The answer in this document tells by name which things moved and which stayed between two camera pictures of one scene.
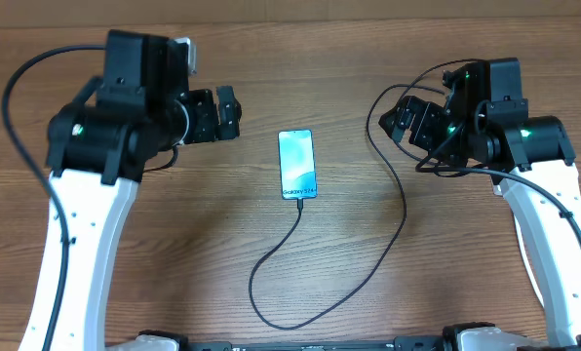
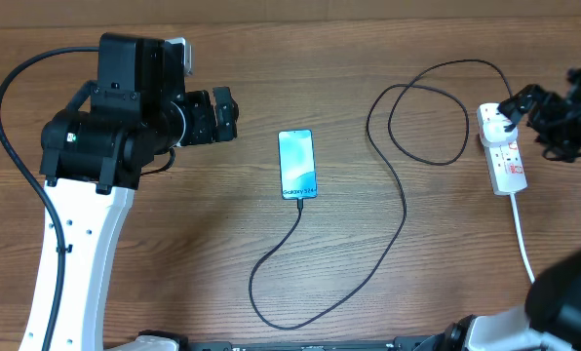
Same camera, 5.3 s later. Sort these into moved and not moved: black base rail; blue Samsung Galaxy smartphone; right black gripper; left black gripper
Moved: right black gripper
Not moved: blue Samsung Galaxy smartphone; black base rail; left black gripper
